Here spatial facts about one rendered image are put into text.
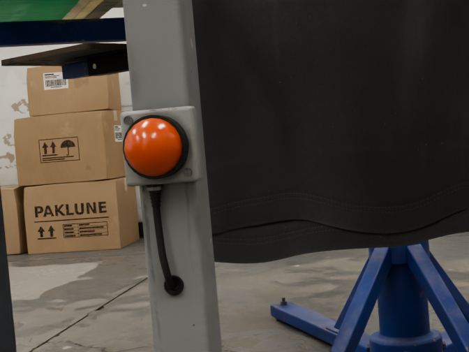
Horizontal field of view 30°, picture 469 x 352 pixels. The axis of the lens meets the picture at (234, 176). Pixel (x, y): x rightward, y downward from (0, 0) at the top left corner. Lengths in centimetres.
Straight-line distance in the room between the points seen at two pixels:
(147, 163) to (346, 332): 152
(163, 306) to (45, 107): 489
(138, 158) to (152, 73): 7
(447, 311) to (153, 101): 153
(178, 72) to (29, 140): 494
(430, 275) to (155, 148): 160
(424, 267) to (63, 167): 359
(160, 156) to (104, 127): 477
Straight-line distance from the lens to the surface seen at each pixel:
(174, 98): 59
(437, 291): 209
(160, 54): 59
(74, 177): 540
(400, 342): 220
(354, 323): 205
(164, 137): 55
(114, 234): 535
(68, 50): 272
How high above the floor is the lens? 66
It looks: 3 degrees down
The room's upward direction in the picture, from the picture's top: 5 degrees counter-clockwise
